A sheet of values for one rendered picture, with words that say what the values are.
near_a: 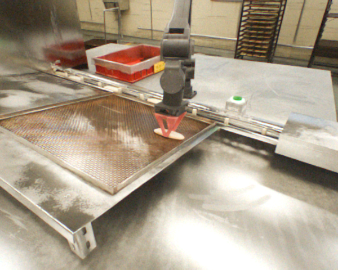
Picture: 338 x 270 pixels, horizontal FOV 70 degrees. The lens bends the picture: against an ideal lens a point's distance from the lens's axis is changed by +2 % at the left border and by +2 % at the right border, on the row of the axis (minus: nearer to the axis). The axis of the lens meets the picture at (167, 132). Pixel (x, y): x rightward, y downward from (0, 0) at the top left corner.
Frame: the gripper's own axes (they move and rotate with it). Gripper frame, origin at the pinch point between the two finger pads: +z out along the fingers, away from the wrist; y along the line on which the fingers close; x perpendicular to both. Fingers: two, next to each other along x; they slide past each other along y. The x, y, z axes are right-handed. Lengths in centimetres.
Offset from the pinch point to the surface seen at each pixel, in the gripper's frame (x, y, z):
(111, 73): 66, 56, 0
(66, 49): 92, 48, -11
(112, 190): -3.5, -31.2, -0.1
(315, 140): -39.4, 16.5, -2.7
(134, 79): 49, 56, 0
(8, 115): 45.1, -18.9, 0.6
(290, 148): -34.0, 16.3, 1.7
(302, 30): -35, 467, -46
